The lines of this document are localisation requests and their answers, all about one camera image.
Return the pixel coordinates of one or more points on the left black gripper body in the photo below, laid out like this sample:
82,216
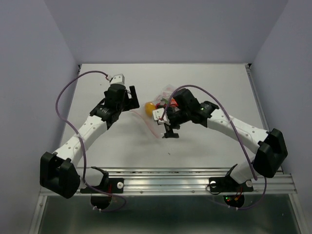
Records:
122,105

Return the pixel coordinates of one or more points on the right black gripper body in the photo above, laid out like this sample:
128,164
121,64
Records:
179,117

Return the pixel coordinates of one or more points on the orange carrot with leaves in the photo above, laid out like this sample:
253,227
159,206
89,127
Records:
166,102

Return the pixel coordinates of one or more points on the yellow lemon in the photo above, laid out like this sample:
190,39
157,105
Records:
149,107

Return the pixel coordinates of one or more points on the red bell pepper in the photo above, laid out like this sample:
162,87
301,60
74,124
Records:
158,106

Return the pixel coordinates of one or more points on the clear pink-dotted zip bag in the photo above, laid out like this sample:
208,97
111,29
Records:
155,129

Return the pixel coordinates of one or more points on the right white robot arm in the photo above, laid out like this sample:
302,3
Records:
269,147

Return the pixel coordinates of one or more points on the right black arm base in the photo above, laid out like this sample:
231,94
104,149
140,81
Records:
234,192

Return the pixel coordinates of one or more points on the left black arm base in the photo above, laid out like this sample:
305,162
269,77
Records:
105,192

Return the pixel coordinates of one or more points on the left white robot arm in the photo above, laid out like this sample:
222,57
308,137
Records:
58,169

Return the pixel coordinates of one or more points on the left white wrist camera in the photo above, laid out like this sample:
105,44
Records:
118,79

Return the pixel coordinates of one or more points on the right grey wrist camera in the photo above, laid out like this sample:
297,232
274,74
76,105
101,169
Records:
160,116

